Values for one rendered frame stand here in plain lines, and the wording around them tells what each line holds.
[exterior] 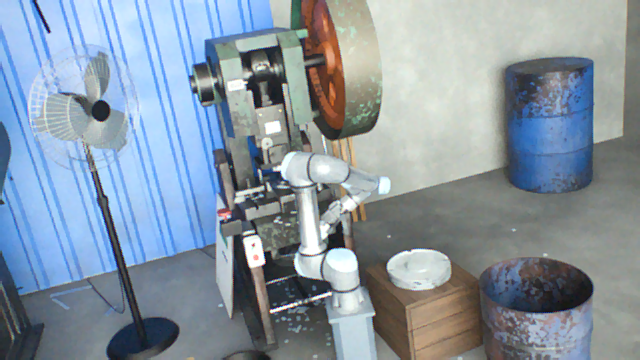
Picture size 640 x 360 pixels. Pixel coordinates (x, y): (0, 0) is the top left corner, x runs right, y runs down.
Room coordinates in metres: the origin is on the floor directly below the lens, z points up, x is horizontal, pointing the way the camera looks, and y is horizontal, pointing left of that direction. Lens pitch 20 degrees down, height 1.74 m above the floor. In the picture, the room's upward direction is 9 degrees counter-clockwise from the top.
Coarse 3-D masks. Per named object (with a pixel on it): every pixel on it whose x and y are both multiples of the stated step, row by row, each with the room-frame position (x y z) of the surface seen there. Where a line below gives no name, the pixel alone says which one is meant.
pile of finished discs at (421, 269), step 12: (408, 252) 2.53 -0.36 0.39; (420, 252) 2.51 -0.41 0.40; (432, 252) 2.49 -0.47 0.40; (396, 264) 2.43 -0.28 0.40; (408, 264) 2.40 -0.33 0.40; (420, 264) 2.38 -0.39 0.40; (432, 264) 2.37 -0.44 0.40; (444, 264) 2.36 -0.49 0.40; (396, 276) 2.31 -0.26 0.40; (408, 276) 2.30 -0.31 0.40; (420, 276) 2.28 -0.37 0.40; (432, 276) 2.27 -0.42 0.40; (444, 276) 2.27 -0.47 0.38; (408, 288) 2.26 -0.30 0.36; (420, 288) 2.24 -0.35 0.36
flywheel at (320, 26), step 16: (304, 0) 3.09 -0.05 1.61; (320, 0) 2.95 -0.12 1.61; (304, 16) 3.14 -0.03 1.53; (320, 16) 2.99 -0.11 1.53; (320, 32) 3.02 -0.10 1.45; (304, 48) 3.23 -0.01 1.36; (320, 48) 2.94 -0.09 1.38; (336, 48) 2.81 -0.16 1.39; (336, 64) 2.84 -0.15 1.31; (320, 80) 3.14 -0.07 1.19; (336, 80) 2.87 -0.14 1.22; (320, 96) 3.11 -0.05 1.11; (336, 96) 2.91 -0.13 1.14; (320, 112) 3.10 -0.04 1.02; (336, 112) 2.94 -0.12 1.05; (336, 128) 2.87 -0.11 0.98
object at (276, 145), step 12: (264, 108) 2.75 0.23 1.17; (276, 108) 2.77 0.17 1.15; (264, 120) 2.75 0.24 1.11; (276, 120) 2.76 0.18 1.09; (264, 132) 2.74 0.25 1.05; (276, 132) 2.76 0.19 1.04; (288, 132) 2.78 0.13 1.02; (264, 144) 2.73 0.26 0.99; (276, 144) 2.76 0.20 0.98; (288, 144) 2.77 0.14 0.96; (264, 156) 2.74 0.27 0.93; (276, 156) 2.72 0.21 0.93
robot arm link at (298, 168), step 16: (288, 160) 2.14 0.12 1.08; (304, 160) 2.10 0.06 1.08; (288, 176) 2.13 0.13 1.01; (304, 176) 2.09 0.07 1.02; (304, 192) 2.11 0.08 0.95; (304, 208) 2.11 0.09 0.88; (304, 224) 2.11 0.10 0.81; (304, 240) 2.12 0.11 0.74; (320, 240) 2.13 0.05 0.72; (304, 256) 2.10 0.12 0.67; (320, 256) 2.09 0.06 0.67; (304, 272) 2.11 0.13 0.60
